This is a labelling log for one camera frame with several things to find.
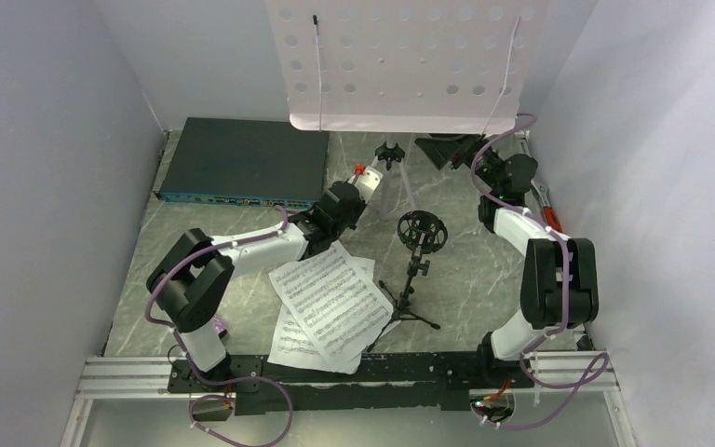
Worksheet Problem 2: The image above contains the purple glitter tube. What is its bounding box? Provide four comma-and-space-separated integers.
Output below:
211, 316, 228, 339

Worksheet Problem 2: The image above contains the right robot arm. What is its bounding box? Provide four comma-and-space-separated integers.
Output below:
415, 135, 599, 386

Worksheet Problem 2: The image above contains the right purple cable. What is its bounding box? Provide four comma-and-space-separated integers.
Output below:
469, 112, 611, 432

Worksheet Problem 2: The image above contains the sheet music page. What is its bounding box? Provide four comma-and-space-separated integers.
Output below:
289, 242, 392, 363
269, 252, 373, 374

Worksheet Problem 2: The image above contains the black microphone tripod with shockmount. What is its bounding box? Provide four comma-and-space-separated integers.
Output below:
366, 210, 448, 353

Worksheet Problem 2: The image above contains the lilac perforated music stand desk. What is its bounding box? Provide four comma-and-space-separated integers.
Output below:
265, 0, 549, 134

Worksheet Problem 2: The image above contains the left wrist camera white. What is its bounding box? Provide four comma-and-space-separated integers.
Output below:
350, 165, 384, 203

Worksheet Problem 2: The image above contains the red handled wrench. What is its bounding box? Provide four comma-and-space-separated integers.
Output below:
531, 174, 569, 244

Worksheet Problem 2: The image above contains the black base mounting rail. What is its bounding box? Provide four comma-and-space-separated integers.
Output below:
168, 351, 534, 415

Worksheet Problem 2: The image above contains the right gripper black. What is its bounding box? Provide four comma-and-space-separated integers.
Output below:
414, 118, 502, 194

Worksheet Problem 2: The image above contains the dark network switch box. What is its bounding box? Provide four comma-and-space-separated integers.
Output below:
155, 117, 330, 210

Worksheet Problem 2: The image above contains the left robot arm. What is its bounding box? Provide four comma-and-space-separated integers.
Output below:
146, 174, 379, 391

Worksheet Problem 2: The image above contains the aluminium frame rail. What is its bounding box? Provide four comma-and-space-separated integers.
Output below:
76, 357, 171, 400

